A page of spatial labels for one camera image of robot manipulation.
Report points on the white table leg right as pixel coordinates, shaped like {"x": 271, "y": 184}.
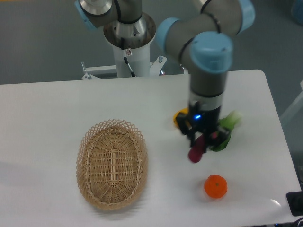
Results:
{"x": 292, "y": 109}

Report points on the blue object top right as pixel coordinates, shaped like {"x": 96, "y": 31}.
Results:
{"x": 297, "y": 11}

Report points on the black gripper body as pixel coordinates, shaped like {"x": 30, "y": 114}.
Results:
{"x": 203, "y": 121}

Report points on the woven wicker basket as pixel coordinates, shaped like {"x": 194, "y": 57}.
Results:
{"x": 112, "y": 165}

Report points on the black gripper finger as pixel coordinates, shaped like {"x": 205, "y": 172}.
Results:
{"x": 224, "y": 136}
{"x": 188, "y": 125}

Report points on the white metal base frame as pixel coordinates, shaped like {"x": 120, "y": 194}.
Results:
{"x": 108, "y": 72}

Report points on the green bok choy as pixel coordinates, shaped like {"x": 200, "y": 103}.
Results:
{"x": 233, "y": 119}

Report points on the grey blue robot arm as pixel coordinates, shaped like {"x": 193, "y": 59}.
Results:
{"x": 202, "y": 45}

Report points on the yellow mango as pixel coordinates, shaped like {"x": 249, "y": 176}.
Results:
{"x": 182, "y": 111}

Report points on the purple sweet potato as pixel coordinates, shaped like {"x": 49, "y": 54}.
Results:
{"x": 201, "y": 145}

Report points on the orange tangerine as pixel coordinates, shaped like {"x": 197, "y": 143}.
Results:
{"x": 215, "y": 186}

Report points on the black device at edge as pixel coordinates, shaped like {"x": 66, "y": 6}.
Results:
{"x": 295, "y": 202}

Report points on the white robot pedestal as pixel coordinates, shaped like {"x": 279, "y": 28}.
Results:
{"x": 138, "y": 59}

